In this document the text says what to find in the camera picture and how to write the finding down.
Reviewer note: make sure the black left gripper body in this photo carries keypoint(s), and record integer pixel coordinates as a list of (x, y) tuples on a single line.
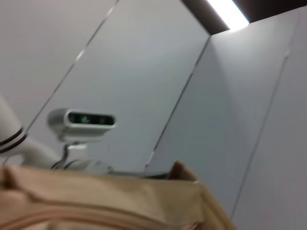
[(134, 175)]

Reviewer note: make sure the ceiling light strip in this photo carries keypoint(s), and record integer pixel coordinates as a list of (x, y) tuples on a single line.
[(229, 14)]

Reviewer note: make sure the khaki canvas food bag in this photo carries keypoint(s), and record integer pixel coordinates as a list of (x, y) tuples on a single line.
[(108, 203)]

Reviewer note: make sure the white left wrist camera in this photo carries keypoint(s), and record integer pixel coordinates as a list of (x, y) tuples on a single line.
[(86, 124)]

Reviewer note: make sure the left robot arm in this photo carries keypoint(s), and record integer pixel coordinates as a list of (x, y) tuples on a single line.
[(36, 148)]

